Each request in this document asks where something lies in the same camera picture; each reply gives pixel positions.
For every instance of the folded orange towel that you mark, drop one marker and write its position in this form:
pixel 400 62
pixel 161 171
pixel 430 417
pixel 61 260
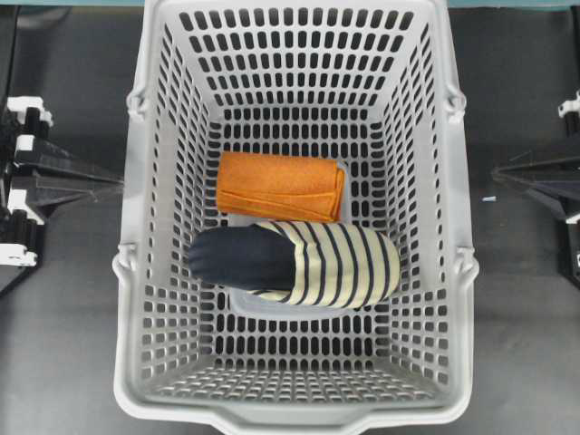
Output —
pixel 279 187

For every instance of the striped cream navy slipper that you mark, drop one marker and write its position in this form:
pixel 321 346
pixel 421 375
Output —
pixel 333 265

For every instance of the grey plastic shopping basket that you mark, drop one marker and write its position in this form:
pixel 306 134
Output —
pixel 372 85

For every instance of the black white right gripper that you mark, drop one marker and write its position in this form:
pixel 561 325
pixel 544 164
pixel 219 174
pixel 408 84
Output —
pixel 552 179

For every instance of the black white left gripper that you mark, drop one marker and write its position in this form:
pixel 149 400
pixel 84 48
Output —
pixel 26 202

